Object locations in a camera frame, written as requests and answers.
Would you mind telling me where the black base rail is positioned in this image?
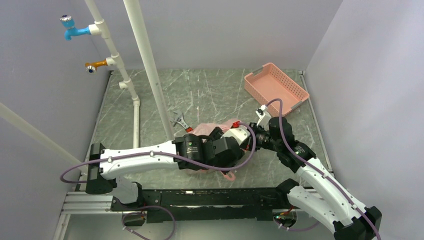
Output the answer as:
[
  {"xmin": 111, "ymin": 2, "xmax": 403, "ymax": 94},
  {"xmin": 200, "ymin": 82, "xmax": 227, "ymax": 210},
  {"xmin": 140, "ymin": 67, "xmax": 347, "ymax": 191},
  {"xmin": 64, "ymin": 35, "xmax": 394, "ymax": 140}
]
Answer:
[{"xmin": 110, "ymin": 187, "xmax": 291, "ymax": 223}]

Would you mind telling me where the red handled adjustable wrench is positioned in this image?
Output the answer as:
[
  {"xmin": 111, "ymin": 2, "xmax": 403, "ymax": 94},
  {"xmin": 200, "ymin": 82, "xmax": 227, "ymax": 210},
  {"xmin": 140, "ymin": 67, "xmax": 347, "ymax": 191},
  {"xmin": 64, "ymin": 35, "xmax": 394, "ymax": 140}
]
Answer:
[{"xmin": 169, "ymin": 110, "xmax": 193, "ymax": 133}]

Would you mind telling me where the pink plastic basket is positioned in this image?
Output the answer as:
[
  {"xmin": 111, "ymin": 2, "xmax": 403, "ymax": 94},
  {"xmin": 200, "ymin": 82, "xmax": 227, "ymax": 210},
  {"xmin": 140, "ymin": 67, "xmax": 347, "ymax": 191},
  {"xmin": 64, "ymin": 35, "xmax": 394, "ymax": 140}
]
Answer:
[{"xmin": 244, "ymin": 62, "xmax": 310, "ymax": 117}]

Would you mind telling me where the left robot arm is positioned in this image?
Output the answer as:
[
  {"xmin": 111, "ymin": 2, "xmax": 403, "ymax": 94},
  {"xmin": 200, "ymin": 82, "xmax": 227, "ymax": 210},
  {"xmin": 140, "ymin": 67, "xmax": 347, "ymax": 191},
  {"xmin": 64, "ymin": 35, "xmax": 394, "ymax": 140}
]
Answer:
[{"xmin": 85, "ymin": 126, "xmax": 251, "ymax": 210}]

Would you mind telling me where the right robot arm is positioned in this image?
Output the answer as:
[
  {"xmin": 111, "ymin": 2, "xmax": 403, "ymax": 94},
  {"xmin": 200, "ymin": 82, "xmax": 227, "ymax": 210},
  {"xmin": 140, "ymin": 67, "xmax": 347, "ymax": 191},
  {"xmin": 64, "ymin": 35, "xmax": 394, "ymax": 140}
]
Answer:
[{"xmin": 244, "ymin": 117, "xmax": 382, "ymax": 240}]

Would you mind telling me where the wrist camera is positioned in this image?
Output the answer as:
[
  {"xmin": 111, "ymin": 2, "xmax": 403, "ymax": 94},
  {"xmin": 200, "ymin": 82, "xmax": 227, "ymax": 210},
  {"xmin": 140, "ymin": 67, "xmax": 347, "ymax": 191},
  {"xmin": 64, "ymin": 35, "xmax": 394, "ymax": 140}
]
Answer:
[
  {"xmin": 255, "ymin": 104, "xmax": 272, "ymax": 130},
  {"xmin": 223, "ymin": 120, "xmax": 254, "ymax": 151}
]

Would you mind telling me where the orange faucet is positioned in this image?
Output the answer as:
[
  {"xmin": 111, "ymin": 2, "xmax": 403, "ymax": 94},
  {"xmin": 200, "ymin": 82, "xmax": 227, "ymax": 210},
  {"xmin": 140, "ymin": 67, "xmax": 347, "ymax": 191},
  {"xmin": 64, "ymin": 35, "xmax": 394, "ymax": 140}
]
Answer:
[{"xmin": 85, "ymin": 59, "xmax": 108, "ymax": 74}]

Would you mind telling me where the pink plastic bag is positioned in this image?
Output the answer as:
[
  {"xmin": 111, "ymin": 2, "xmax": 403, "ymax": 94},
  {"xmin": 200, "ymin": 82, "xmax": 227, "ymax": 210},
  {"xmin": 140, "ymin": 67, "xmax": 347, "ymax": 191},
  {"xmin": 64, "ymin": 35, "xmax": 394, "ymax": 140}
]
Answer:
[{"xmin": 185, "ymin": 118, "xmax": 241, "ymax": 182}]

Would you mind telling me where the white pvc pipe frame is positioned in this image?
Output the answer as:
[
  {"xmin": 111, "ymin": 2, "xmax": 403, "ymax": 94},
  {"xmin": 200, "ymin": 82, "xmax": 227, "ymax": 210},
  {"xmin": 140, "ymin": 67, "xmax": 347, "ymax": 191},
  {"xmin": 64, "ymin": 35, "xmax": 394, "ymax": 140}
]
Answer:
[{"xmin": 0, "ymin": 0, "xmax": 176, "ymax": 167}]

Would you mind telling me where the blue faucet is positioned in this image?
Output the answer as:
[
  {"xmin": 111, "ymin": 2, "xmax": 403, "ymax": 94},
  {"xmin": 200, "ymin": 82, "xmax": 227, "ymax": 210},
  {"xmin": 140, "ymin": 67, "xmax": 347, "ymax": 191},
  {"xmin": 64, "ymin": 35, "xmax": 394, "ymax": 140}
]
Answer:
[{"xmin": 60, "ymin": 14, "xmax": 91, "ymax": 41}]

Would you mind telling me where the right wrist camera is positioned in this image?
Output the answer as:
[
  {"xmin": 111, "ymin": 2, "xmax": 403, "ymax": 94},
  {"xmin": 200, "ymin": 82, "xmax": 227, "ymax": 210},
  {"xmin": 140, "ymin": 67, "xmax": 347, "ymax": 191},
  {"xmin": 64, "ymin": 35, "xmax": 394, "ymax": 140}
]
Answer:
[{"xmin": 255, "ymin": 104, "xmax": 272, "ymax": 130}]

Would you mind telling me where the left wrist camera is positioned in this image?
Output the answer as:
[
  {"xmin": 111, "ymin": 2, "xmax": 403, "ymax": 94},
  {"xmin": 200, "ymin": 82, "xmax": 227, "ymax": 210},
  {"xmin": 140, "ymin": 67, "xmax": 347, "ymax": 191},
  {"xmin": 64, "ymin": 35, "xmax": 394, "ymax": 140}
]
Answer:
[{"xmin": 223, "ymin": 120, "xmax": 254, "ymax": 151}]

